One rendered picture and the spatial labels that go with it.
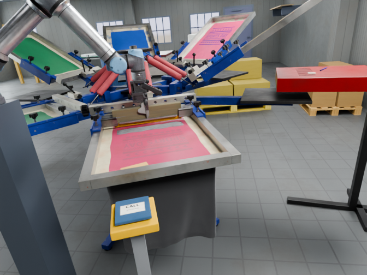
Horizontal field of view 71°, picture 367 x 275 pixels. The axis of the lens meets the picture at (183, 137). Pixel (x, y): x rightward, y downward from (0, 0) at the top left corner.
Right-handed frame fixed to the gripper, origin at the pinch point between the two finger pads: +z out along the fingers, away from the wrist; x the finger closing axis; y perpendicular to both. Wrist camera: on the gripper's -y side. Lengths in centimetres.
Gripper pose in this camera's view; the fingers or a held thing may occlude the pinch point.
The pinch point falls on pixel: (148, 114)
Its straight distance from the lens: 145.8
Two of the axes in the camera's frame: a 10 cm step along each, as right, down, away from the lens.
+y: -9.7, 1.5, -1.7
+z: 0.7, 9.2, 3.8
